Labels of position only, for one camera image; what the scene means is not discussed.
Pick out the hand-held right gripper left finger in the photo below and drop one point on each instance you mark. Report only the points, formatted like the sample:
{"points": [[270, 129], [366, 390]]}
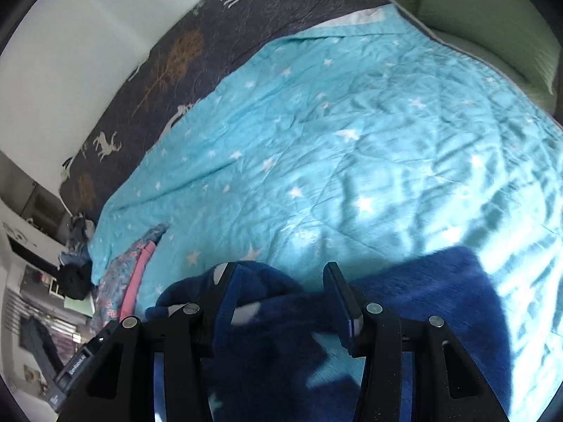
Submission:
{"points": [[222, 307]]}

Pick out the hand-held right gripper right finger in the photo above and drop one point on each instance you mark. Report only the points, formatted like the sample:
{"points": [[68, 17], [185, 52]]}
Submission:
{"points": [[345, 312]]}

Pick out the blue star fleece robe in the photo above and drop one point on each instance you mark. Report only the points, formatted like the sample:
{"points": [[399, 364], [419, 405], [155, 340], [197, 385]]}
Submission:
{"points": [[440, 299]]}

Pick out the pile of grey clothes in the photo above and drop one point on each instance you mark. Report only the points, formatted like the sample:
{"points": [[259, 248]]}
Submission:
{"points": [[79, 237]]}

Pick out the light green pad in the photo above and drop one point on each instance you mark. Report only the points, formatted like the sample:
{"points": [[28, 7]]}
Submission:
{"points": [[80, 307]]}

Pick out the folded pink garment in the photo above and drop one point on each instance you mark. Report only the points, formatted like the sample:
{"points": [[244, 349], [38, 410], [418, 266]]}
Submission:
{"points": [[136, 277]]}

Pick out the black bag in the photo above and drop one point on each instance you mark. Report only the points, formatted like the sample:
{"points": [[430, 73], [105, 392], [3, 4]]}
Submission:
{"points": [[74, 279]]}

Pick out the folded floral garment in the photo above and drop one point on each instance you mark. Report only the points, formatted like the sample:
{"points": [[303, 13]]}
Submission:
{"points": [[114, 281]]}

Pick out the light blue star quilt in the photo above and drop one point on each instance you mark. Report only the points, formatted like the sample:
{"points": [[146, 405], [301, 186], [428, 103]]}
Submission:
{"points": [[352, 140]]}

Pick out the dark deer print bedspread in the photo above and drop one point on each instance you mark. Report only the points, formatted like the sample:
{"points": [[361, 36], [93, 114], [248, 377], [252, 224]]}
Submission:
{"points": [[184, 52]]}

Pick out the large green pillow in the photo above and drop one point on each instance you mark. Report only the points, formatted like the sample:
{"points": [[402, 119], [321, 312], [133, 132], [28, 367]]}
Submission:
{"points": [[492, 17]]}

